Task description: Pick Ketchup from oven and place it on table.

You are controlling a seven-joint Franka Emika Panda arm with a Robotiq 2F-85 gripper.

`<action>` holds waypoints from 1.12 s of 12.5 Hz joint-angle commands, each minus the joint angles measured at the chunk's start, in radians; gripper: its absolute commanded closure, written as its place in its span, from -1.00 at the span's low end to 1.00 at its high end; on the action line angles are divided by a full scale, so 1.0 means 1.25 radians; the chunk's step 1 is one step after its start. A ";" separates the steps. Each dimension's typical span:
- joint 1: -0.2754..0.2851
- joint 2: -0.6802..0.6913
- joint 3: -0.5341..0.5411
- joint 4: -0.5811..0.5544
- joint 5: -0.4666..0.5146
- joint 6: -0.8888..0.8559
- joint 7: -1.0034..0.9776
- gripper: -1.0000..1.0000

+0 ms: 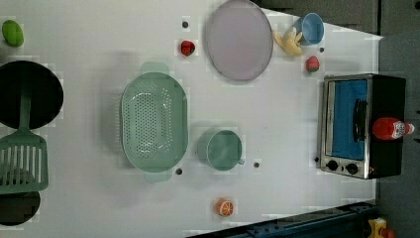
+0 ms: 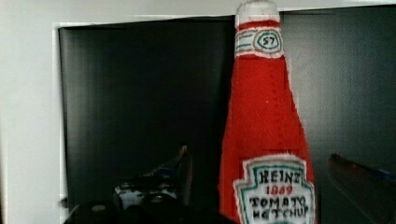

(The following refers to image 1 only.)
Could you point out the red ketchup bottle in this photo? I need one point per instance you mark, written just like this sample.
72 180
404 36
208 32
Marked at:
389 128

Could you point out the silver black toaster oven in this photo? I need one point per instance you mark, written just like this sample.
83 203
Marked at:
351 107

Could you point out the green mug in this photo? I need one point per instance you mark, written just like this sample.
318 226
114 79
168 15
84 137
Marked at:
221 150

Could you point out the green perforated colander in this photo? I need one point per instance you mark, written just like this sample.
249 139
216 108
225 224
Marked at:
154 122

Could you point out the red green toy strawberry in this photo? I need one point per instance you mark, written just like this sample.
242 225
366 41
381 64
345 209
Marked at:
187 48

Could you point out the round lilac plate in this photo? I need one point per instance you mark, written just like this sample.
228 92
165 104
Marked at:
238 40

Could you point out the orange slice toy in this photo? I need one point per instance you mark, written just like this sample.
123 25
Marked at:
224 207

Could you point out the yellow toy banana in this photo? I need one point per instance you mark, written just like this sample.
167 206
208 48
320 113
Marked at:
289 42

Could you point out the pink toy strawberry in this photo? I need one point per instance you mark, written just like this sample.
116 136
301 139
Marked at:
312 64

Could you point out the blue bowl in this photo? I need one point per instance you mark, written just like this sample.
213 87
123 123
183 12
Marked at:
311 27

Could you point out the black round pan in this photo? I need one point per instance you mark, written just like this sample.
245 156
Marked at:
39 82

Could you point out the green slotted spatula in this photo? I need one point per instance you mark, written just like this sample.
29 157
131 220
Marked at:
24 157

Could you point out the yellow red clamp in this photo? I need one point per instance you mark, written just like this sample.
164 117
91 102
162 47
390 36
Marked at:
379 229

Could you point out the green toy lime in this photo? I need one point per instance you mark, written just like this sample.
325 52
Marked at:
12 33

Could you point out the blue metal frame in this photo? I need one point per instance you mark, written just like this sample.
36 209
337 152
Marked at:
347 221

